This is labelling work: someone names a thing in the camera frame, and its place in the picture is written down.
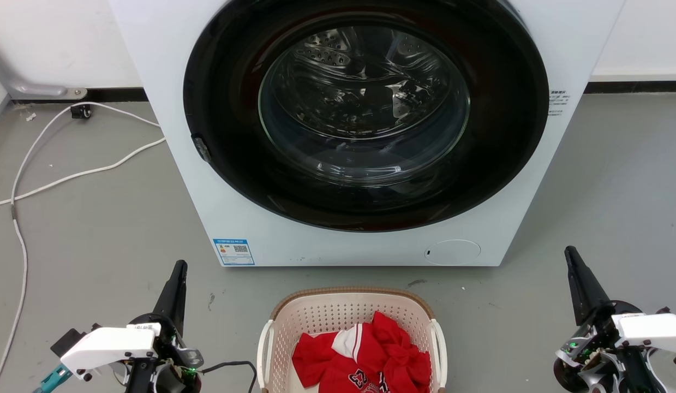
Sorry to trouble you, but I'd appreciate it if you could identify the round white filter cover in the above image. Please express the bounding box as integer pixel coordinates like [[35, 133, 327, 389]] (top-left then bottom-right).
[[424, 239, 482, 266]]

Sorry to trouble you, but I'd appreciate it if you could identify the thin white floor cable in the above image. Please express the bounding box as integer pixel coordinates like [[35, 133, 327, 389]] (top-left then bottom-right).
[[0, 102, 161, 391]]

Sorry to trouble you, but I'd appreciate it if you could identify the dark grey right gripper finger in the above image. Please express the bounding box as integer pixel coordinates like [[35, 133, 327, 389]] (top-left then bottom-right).
[[565, 246, 612, 326]]

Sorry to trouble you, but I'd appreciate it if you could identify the blue energy label sticker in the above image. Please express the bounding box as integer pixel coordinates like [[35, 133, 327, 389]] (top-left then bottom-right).
[[213, 238, 255, 266]]

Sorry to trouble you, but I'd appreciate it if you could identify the white front-load washing machine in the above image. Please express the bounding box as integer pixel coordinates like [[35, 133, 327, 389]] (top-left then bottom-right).
[[108, 0, 626, 267]]

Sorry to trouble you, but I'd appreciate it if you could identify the cream plastic laundry basket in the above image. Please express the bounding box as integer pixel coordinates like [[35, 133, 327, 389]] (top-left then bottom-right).
[[256, 287, 448, 393]]

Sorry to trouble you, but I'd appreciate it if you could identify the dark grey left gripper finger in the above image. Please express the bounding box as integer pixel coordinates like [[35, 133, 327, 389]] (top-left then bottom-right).
[[152, 260, 188, 337]]

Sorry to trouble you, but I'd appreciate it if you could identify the thick white floor cable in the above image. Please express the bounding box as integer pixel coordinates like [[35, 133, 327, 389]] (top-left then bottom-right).
[[0, 137, 167, 210]]

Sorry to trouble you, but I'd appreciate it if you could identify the small printed text sticker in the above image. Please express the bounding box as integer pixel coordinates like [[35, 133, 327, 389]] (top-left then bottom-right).
[[548, 90, 569, 117]]

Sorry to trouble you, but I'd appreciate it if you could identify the round black glass washer door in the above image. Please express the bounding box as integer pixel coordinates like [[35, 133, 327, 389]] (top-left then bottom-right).
[[183, 0, 550, 233]]

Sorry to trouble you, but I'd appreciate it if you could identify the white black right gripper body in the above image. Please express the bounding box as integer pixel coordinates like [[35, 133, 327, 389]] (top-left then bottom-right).
[[553, 300, 676, 393]]

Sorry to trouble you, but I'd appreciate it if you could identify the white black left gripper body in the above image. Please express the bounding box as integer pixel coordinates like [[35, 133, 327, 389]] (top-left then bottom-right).
[[59, 313, 205, 393]]

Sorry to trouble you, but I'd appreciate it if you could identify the red and white jersey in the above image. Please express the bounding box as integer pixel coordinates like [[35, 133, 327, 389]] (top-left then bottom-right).
[[291, 311, 432, 393]]

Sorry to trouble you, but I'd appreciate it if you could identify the teal plastic clip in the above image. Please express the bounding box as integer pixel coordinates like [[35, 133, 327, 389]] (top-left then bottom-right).
[[33, 365, 73, 393]]

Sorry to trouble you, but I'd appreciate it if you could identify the small black camera box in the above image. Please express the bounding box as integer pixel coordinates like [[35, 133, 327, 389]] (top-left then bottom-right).
[[50, 323, 103, 358]]

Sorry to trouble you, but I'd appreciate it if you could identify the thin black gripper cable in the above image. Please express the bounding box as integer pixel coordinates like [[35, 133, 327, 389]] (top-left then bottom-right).
[[199, 361, 258, 393]]

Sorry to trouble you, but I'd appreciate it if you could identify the grey metal floor bracket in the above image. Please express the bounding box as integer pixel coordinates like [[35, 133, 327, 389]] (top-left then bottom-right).
[[0, 41, 88, 101]]

